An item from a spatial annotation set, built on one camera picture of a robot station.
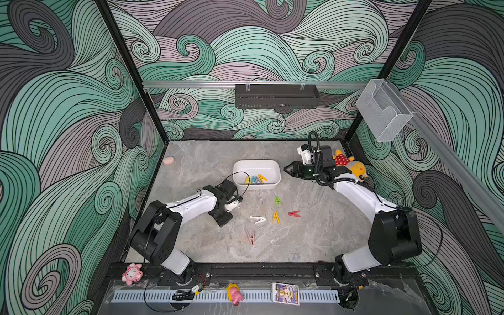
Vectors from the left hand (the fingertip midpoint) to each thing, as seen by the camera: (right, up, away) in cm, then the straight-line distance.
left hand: (222, 215), depth 87 cm
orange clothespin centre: (+25, 0, 0) cm, 25 cm away
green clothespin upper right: (+26, +5, +6) cm, 27 cm away
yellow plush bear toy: (+68, +21, +10) cm, 72 cm away
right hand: (+29, +21, -2) cm, 36 cm away
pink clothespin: (+13, -8, -6) cm, 17 cm away
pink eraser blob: (-34, +25, +22) cm, 48 cm away
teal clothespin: (+15, +15, +13) cm, 25 cm away
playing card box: (+25, -22, -19) cm, 38 cm away
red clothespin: (+34, 0, +2) cm, 34 cm away
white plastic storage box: (+21, +17, +17) cm, 32 cm away
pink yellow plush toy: (+7, -21, -20) cm, 30 cm away
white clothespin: (+18, -1, 0) cm, 18 cm away
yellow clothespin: (+12, +14, +13) cm, 23 cm away
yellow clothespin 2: (+19, +16, +14) cm, 29 cm away
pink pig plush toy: (-31, -17, -16) cm, 39 cm away
